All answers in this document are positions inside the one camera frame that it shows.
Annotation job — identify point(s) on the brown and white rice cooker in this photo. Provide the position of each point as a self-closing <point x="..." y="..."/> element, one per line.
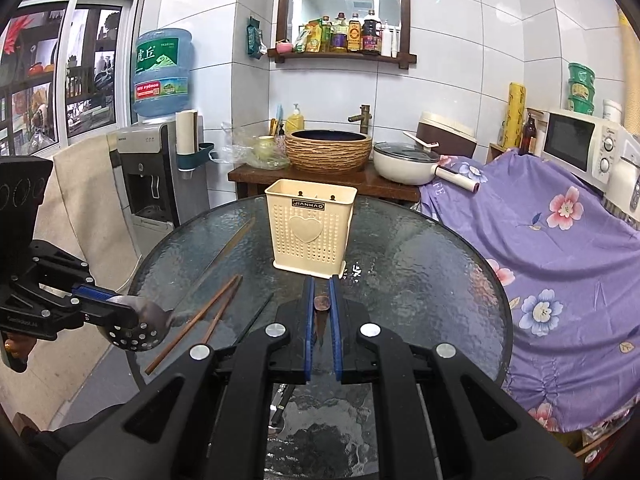
<point x="450" y="135"/>

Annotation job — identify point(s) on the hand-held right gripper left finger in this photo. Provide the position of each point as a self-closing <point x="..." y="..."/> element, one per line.
<point x="310" y="330"/>

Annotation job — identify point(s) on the yellow roll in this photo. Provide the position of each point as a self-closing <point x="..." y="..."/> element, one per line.
<point x="515" y="115"/>

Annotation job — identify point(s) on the pink bowl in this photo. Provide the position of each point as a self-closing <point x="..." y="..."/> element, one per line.
<point x="284" y="47"/>

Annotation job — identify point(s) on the white plastic bottle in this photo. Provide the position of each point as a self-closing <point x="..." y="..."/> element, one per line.
<point x="395" y="42"/>
<point x="387" y="40"/>

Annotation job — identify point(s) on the white microwave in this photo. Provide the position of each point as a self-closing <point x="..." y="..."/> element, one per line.
<point x="570" y="142"/>

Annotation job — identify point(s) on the white pan with glass lid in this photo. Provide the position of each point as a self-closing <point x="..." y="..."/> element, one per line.
<point x="405" y="167"/>

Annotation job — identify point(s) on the woven basin sink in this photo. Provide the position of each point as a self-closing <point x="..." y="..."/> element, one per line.
<point x="327" y="157"/>

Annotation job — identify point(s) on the wooden box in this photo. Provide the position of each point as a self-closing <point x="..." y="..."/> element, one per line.
<point x="496" y="152"/>

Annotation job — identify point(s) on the white rice paddle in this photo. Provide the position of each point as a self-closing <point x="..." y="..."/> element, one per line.
<point x="417" y="140"/>

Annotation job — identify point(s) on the window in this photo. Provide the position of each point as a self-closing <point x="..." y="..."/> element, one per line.
<point x="95" y="60"/>

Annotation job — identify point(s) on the bronze faucet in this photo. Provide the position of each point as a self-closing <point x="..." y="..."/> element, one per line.
<point x="364" y="120"/>

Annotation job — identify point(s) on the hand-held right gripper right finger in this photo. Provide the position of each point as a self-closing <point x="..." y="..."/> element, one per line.
<point x="335" y="330"/>

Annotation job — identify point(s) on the purple floral cloth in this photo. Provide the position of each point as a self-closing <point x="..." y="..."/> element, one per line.
<point x="550" y="285"/>

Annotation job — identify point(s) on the oil bottle with purple label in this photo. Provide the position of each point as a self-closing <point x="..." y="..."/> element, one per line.
<point x="339" y="37"/>

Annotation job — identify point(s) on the bottle with orange label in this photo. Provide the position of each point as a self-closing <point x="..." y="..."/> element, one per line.
<point x="354" y="37"/>

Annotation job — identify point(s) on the clear plastic bag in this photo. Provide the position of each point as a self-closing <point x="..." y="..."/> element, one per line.
<point x="235" y="152"/>

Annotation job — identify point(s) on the dark wooden cabinet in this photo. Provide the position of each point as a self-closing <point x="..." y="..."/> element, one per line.
<point x="380" y="187"/>

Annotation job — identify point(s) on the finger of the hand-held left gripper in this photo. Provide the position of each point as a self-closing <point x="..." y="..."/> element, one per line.
<point x="97" y="293"/>
<point x="107" y="315"/>

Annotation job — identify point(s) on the person's left hand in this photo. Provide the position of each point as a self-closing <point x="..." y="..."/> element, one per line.
<point x="17" y="349"/>

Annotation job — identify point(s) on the wooden framed mirror shelf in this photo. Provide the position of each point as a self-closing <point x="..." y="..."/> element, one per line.
<point x="345" y="0"/>

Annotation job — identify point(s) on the grey water dispenser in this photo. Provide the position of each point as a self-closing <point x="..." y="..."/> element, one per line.
<point x="145" y="170"/>

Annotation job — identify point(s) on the green and white pouch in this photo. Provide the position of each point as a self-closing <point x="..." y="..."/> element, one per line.
<point x="301" y="40"/>

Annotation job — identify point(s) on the yellow pouch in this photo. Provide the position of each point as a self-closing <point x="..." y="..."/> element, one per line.
<point x="314" y="37"/>

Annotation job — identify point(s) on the yellow soap dispenser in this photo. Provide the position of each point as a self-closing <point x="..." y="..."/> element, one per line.
<point x="295" y="122"/>

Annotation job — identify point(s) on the white paper cup stack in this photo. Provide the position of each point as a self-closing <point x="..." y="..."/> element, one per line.
<point x="186" y="130"/>

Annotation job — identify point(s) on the teal cup holder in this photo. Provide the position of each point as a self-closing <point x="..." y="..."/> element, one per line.
<point x="197" y="156"/>

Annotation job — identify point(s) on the dark soy sauce bottle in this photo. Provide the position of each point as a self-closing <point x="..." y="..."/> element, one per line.
<point x="371" y="37"/>

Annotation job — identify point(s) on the white container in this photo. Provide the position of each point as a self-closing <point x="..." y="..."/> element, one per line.
<point x="612" y="110"/>

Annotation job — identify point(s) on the green hanging packet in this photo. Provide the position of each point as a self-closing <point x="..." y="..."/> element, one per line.
<point x="255" y="37"/>

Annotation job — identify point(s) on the slotted metal spoon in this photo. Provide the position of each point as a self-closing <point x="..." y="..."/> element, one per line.
<point x="145" y="332"/>

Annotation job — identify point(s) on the green oil bottle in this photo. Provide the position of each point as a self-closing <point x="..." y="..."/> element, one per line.
<point x="326" y="37"/>

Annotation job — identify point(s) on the cream plastic utensil holder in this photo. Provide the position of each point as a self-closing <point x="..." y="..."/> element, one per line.
<point x="310" y="250"/>

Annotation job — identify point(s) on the black chopstick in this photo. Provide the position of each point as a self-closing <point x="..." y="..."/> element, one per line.
<point x="255" y="317"/>

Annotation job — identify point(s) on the blue water bottle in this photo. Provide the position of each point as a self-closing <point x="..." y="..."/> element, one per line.
<point x="160" y="75"/>

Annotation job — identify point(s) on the brown glass bottle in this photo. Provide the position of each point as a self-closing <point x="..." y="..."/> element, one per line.
<point x="528" y="137"/>

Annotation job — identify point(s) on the yellow cup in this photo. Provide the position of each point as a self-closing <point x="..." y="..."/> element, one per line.
<point x="263" y="144"/>

